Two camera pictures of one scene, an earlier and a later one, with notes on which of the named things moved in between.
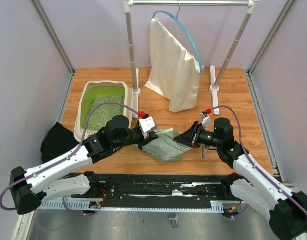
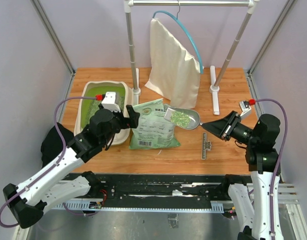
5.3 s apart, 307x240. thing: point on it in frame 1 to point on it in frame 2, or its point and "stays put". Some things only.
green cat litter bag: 164,148 to 154,131
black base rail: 150,192 stays put
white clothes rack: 252,6 stays put
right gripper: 191,137 to 222,127
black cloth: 59,141 stays put
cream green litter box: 93,93 stays put
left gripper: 152,136 to 127,122
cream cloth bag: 174,73 stays put
